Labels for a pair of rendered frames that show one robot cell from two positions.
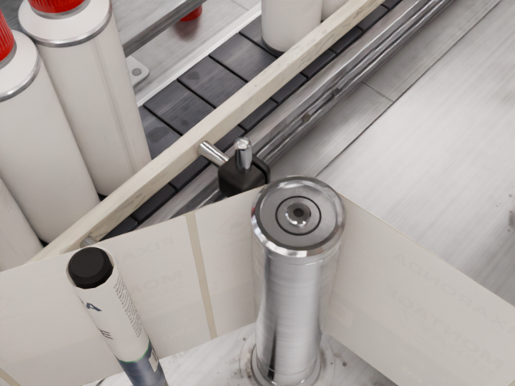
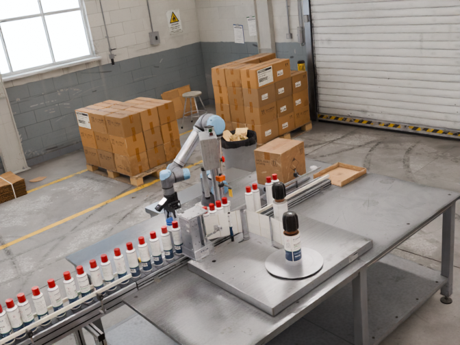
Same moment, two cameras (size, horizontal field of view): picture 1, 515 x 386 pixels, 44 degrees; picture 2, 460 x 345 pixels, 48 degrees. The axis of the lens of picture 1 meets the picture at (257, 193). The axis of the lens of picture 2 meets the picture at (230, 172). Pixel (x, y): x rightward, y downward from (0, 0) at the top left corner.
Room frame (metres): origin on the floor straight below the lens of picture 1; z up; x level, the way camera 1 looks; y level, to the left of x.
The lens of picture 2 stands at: (-2.57, -0.34, 2.36)
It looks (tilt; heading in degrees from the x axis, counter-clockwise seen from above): 21 degrees down; 8
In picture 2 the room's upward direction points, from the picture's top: 8 degrees counter-clockwise
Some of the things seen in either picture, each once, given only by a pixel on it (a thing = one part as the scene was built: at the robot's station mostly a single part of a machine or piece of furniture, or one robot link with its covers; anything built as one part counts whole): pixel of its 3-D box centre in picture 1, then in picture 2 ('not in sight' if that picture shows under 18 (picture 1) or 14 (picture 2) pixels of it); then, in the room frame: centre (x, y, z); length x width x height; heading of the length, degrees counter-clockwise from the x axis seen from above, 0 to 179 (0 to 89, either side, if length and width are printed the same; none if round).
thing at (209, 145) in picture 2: not in sight; (209, 149); (0.34, 0.16, 1.38); 0.17 x 0.10 x 0.19; 11
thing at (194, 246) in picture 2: not in sight; (195, 233); (-0.01, 0.25, 1.01); 0.14 x 0.13 x 0.26; 136
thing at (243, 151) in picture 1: (246, 189); not in sight; (0.25, 0.01, 0.89); 0.03 x 0.03 x 0.12; 46
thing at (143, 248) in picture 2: not in sight; (144, 254); (-0.16, 0.52, 0.98); 0.05 x 0.05 x 0.20
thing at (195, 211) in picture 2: not in sight; (192, 212); (-0.01, 0.25, 1.14); 0.14 x 0.11 x 0.01; 136
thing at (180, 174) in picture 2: not in sight; (180, 174); (0.49, 0.40, 1.18); 0.11 x 0.11 x 0.08; 30
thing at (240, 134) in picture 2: not in sight; (238, 143); (3.12, 0.29, 0.50); 0.42 x 0.41 x 0.28; 139
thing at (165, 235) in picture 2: not in sight; (166, 242); (-0.05, 0.41, 0.98); 0.05 x 0.05 x 0.20
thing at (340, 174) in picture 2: not in sight; (339, 174); (1.08, -0.66, 0.85); 0.30 x 0.26 x 0.04; 136
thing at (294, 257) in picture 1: (290, 305); (244, 224); (0.13, -0.02, 0.97); 0.05 x 0.05 x 0.19
